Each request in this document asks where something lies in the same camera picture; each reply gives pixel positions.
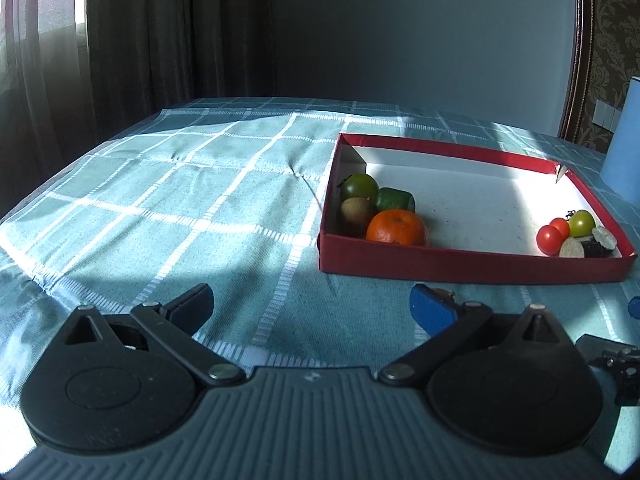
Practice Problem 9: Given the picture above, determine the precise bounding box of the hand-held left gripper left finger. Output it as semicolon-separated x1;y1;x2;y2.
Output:
60;282;247;388

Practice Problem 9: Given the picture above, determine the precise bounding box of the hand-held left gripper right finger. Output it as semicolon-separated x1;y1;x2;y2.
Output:
377;284;568;388

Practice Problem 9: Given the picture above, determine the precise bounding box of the red cardboard box tray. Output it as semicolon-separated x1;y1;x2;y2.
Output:
317;132;639;286

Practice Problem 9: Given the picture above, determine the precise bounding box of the green cucumber piece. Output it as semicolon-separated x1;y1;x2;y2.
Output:
375;187;416;213

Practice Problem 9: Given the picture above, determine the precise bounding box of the brown kiwi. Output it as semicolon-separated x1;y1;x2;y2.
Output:
340;196;377;226

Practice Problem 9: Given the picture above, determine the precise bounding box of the green apple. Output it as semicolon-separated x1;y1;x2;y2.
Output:
340;173;380;203

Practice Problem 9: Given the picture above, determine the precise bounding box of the orange tangerine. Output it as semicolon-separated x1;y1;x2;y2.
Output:
366;209;428;247

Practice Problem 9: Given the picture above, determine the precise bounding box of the teal checked tablecloth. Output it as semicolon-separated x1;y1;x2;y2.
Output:
0;96;640;480

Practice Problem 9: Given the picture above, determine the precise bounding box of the yellow-green tomato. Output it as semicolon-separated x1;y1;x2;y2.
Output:
567;209;597;238

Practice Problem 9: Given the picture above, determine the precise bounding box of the blue electric kettle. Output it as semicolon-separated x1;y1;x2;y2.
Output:
600;76;640;201

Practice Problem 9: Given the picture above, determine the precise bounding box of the brown patterned curtain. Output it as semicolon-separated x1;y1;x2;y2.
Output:
85;0;278;131

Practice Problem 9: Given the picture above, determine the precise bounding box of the sheer window curtain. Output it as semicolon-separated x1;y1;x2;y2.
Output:
0;0;91;221

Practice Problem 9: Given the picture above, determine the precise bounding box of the white wall switch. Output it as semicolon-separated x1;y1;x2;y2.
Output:
594;99;623;131

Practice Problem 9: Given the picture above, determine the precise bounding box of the dark wooden frame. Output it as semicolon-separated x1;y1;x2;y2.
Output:
557;0;598;142

